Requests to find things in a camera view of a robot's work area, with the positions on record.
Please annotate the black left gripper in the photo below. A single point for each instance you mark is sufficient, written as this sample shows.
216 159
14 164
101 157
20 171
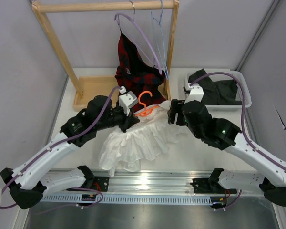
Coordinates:
128 121

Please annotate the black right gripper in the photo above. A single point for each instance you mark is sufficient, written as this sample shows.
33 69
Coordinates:
172 112

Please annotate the orange plastic hanger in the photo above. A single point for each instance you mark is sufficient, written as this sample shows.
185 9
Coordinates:
146 111

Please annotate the white skirt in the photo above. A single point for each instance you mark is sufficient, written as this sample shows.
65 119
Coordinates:
146 140

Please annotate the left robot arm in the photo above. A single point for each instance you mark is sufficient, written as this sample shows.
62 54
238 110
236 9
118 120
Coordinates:
28 183

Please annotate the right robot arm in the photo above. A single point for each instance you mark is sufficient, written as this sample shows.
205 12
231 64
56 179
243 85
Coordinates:
269 177

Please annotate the red plaid skirt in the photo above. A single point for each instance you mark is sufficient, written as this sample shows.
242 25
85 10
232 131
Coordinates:
135 75

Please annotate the blue plastic hanger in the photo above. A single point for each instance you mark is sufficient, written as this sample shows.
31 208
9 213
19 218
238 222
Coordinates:
159 39

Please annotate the purple plastic hanger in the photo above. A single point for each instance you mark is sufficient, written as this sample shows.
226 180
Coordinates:
117 19

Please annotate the wooden clothes rack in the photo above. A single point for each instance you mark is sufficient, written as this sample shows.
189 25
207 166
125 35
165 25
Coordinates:
85 38

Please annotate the dark grey garment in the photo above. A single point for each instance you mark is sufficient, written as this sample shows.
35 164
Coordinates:
220 92

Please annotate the white plastic basket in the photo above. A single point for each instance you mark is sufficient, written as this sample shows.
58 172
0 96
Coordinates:
243 93

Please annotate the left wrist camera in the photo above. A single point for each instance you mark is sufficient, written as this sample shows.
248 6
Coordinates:
127 100

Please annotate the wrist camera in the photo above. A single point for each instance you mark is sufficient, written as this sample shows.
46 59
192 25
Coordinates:
193 93
127 100

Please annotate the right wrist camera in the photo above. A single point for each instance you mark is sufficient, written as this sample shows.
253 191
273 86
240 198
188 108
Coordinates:
193 93

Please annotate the aluminium rail base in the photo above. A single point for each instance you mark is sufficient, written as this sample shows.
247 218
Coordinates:
148 182

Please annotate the perforated cable tray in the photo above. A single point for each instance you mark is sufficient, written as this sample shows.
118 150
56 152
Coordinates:
128 199

